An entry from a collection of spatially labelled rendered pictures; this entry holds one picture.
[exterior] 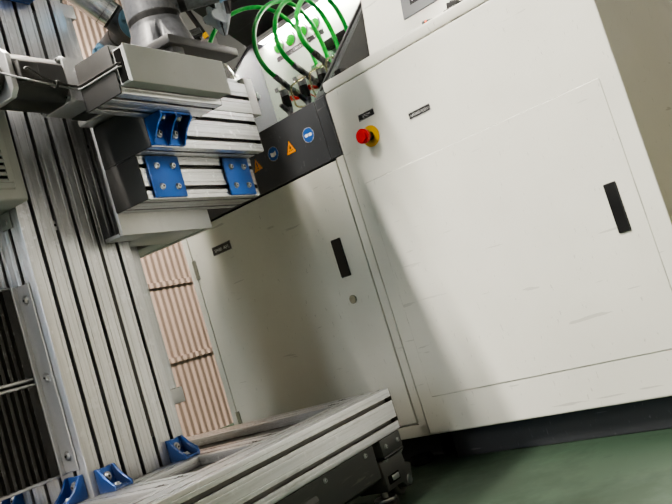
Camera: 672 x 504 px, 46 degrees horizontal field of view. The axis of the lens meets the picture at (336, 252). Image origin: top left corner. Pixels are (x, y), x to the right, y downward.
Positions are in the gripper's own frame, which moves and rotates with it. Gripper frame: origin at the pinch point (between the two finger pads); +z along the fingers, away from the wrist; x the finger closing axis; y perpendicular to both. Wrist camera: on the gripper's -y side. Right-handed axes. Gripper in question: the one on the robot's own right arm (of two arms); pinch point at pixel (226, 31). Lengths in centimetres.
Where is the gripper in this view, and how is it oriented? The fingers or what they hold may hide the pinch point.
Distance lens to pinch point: 224.8
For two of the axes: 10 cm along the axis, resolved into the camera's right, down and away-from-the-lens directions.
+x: 7.1, -2.8, -6.5
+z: 2.9, 9.5, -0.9
